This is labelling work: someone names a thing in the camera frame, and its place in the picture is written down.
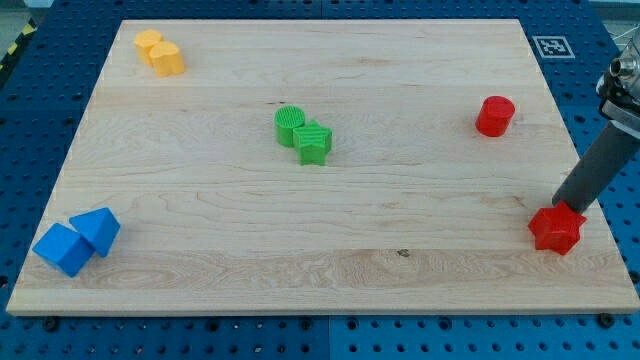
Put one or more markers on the robot arm with grey rod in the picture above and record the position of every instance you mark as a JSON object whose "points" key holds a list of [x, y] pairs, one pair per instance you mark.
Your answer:
{"points": [[618, 141]]}

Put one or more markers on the green star block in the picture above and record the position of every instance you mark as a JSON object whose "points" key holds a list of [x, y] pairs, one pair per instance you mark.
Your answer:
{"points": [[312, 142]]}

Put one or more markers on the green cylinder block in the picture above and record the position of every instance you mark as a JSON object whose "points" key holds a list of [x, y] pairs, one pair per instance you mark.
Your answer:
{"points": [[286, 119]]}

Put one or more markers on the wooden board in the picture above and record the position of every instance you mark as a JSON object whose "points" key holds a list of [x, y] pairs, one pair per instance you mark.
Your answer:
{"points": [[414, 212]]}

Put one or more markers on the red cylinder block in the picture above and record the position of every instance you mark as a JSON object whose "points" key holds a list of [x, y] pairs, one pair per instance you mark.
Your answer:
{"points": [[495, 116]]}

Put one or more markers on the yellow heart block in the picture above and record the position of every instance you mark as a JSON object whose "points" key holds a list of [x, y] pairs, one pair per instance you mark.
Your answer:
{"points": [[166, 59]]}

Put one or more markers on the yellow hexagon block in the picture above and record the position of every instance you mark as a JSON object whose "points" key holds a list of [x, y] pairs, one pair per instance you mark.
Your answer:
{"points": [[144, 42]]}

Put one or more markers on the blue triangle block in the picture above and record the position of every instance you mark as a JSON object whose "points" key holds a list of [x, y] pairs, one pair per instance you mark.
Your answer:
{"points": [[99, 227]]}

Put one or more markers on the red star block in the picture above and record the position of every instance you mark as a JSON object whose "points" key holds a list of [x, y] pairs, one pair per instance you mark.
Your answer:
{"points": [[556, 228]]}

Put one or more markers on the blue cube block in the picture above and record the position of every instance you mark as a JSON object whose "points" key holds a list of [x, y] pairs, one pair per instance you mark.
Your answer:
{"points": [[64, 249]]}

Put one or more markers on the white fiducial marker tag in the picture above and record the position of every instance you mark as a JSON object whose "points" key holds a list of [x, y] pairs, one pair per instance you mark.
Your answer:
{"points": [[553, 47]]}

